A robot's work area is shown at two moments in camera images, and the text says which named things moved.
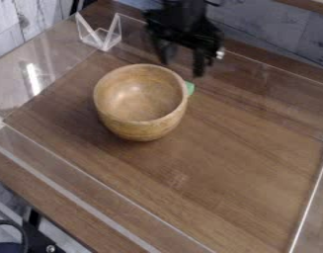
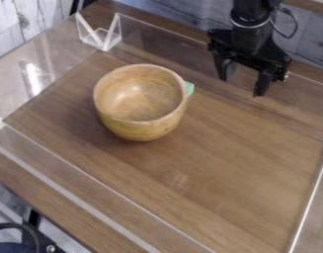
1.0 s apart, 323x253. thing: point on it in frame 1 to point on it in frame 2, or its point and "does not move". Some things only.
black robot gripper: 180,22 to 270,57
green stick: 190,87 does not move
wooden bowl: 140,101 does not move
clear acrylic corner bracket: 99,38 does not move
